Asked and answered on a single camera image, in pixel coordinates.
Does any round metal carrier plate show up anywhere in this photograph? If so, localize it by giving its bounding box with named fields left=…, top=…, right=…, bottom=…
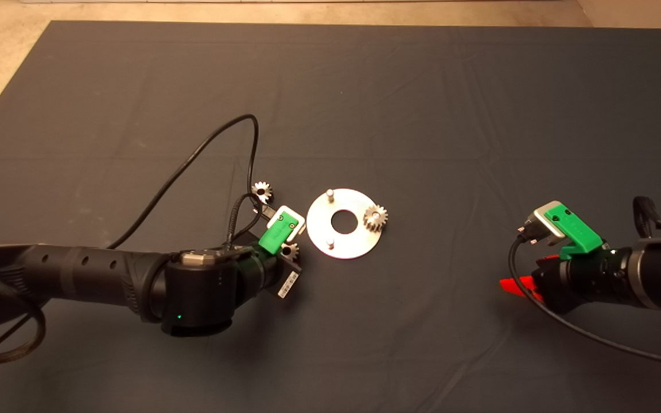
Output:
left=306, top=188, right=383, bottom=260

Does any short braided left wrist cable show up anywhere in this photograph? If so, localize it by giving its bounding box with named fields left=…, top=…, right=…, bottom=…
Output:
left=224, top=192, right=268, bottom=253

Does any dark grey table cloth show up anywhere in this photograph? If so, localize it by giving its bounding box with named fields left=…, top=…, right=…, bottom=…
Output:
left=0, top=21, right=661, bottom=413

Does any green right camera mount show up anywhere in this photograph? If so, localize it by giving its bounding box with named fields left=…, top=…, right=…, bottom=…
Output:
left=544, top=208, right=605, bottom=260

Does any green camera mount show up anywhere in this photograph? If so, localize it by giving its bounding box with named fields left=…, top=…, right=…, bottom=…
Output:
left=544, top=208, right=605, bottom=260
left=258, top=209, right=301, bottom=256

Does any green left camera mount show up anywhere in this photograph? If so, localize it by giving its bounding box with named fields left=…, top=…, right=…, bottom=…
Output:
left=258, top=209, right=301, bottom=256

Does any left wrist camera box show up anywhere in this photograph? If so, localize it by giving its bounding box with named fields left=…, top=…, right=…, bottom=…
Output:
left=266, top=205, right=306, bottom=237

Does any braided left arm cable loop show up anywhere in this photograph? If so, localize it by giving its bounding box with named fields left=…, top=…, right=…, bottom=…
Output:
left=0, top=270, right=47, bottom=366

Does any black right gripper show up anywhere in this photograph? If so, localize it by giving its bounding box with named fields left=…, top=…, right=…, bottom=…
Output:
left=499, top=248, right=632, bottom=315

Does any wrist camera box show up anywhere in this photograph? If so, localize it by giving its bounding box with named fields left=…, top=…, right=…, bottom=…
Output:
left=266, top=205, right=306, bottom=237
left=524, top=201, right=566, bottom=246

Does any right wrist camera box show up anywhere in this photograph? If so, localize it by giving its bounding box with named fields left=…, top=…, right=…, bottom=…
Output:
left=524, top=201, right=566, bottom=246

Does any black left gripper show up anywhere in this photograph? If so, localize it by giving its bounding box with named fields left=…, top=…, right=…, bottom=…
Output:
left=233, top=247, right=302, bottom=300

